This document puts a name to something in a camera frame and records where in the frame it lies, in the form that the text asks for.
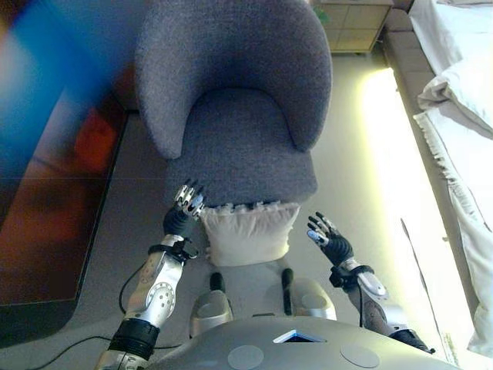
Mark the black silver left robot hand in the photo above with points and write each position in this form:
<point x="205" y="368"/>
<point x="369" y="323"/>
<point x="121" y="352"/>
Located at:
<point x="179" y="223"/>

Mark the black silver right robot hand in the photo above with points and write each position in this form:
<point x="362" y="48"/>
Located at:
<point x="341" y="248"/>

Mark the white fringed cushion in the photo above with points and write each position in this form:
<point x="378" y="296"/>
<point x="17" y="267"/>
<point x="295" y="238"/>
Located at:
<point x="248" y="235"/>

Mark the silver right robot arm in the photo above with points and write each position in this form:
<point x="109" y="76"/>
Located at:
<point x="373" y="308"/>

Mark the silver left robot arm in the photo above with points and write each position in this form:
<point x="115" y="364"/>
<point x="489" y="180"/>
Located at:
<point x="158" y="297"/>

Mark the silver right robot leg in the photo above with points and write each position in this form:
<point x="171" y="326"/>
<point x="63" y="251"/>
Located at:
<point x="312" y="302"/>

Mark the silver robot leg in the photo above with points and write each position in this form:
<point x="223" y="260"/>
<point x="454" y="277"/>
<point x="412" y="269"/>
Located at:
<point x="312" y="302"/>
<point x="212" y="308"/>

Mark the silver left robot leg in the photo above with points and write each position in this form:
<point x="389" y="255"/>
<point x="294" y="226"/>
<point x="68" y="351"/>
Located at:
<point x="212" y="308"/>

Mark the grey fabric armchair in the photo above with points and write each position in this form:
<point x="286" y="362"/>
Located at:
<point x="239" y="146"/>

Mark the white fringed bed throw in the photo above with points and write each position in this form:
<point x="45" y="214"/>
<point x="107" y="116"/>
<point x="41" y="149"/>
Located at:
<point x="473" y="216"/>

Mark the glossy dark reflective panel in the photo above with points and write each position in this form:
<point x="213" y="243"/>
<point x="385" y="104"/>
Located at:
<point x="46" y="173"/>

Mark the white crumpled duvet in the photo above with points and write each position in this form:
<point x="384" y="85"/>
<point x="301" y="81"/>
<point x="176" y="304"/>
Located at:
<point x="462" y="92"/>

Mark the light wooden nightstand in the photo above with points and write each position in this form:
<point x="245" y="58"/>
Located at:
<point x="354" y="23"/>

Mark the green plant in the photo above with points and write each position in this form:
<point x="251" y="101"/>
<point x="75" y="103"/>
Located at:
<point x="323" y="15"/>

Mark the white bed mattress sheet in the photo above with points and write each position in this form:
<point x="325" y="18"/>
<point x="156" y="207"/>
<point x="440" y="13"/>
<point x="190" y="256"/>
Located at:
<point x="443" y="27"/>

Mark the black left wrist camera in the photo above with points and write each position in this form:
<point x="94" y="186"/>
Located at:
<point x="188" y="249"/>

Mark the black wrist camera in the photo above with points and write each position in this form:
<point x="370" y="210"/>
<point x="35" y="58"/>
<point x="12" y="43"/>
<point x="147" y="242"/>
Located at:
<point x="188" y="249"/>
<point x="338" y="276"/>

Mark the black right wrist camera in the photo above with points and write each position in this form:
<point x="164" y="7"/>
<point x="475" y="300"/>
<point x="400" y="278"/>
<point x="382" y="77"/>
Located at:
<point x="338" y="276"/>

